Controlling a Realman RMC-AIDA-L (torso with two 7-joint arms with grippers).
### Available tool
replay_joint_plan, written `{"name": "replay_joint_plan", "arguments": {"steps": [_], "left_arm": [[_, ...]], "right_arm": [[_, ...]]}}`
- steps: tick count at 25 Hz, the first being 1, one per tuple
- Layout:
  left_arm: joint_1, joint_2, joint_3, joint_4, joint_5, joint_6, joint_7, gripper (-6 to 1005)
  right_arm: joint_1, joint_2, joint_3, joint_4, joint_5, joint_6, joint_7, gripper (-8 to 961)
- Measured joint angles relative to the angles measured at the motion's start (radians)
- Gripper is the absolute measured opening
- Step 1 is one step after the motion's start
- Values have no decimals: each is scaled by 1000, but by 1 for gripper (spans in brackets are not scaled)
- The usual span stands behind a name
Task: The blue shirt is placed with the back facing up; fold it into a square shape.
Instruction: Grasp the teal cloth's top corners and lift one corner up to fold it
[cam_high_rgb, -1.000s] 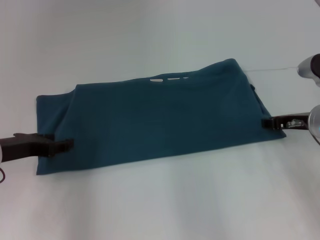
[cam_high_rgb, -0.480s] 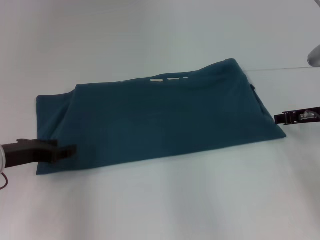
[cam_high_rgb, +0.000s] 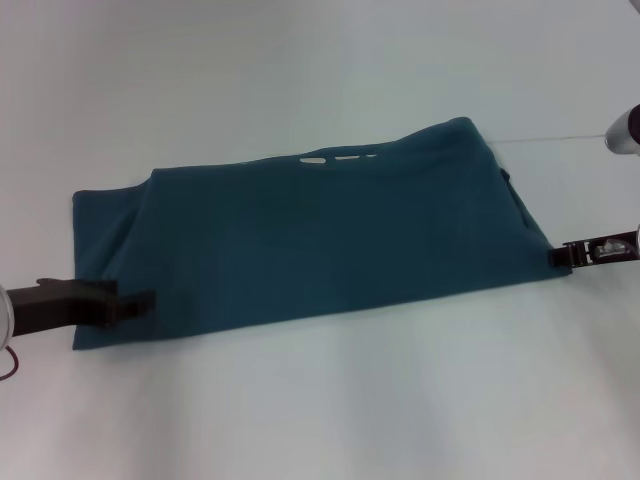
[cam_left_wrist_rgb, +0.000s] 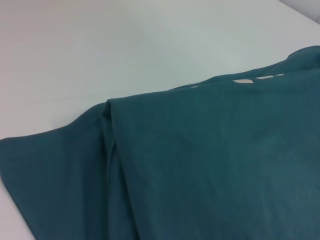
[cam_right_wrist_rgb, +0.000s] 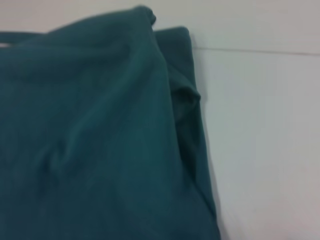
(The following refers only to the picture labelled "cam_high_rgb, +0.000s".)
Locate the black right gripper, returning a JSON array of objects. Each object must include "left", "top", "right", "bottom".
[{"left": 548, "top": 230, "right": 639, "bottom": 267}]

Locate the red black left wrist cable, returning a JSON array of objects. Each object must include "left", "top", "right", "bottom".
[{"left": 0, "top": 347, "right": 20, "bottom": 384}]

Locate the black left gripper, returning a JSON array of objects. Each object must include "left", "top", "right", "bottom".
[{"left": 8, "top": 277, "right": 157, "bottom": 337}]

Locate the teal blue shirt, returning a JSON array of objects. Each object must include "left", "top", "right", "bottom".
[{"left": 69, "top": 116, "right": 574, "bottom": 352}]

